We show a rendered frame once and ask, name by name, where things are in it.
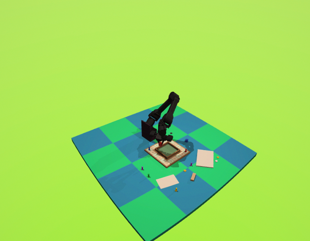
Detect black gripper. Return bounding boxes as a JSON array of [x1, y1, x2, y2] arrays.
[[149, 131, 173, 145]]

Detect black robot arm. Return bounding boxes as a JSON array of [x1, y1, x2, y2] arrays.
[[146, 92, 180, 142]]

